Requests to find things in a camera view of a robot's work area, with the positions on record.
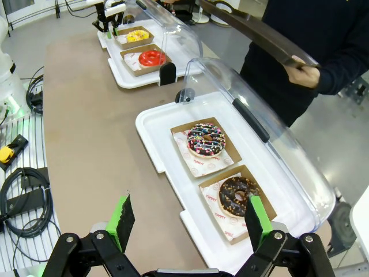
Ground person's left forearm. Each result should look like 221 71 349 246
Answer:
316 54 369 96

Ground person in navy sweater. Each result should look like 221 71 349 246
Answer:
240 0 369 128

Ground coiled black cable bundle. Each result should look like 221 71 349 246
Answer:
0 166 62 262
25 66 44 115

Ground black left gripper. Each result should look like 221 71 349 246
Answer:
92 1 127 40

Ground yellow sprinkled donut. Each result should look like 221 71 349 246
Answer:
126 29 150 44

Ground black rectangular plate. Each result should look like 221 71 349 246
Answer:
21 166 48 189
5 186 50 212

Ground brown cardboard donut box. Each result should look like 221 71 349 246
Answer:
115 25 155 51
198 164 278 246
119 43 173 77
170 117 243 178

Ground yellow box on black plate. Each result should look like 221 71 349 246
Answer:
0 133 30 171

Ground white slatted mounting table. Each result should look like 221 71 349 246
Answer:
0 111 62 277

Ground red glazed donut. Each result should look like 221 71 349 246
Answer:
138 49 167 70

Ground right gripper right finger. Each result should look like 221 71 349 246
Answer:
236 194 337 277

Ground black arched hinge bracket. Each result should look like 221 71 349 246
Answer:
159 62 177 87

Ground clear display case lid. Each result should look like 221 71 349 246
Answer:
135 0 204 73
184 57 337 233

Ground black caster wheel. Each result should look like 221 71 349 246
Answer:
326 201 361 258

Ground dark brown serving tray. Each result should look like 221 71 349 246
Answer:
198 0 322 70

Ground chocolate donut coloured sprinkles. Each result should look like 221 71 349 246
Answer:
186 123 227 159

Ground chocolate donut nut bits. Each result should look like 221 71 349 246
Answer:
218 176 262 218

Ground white display case base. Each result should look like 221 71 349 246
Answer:
135 91 321 271
97 19 202 89

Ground person's left hand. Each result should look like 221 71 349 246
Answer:
284 55 321 89

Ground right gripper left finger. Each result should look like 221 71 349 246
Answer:
43 190 139 277

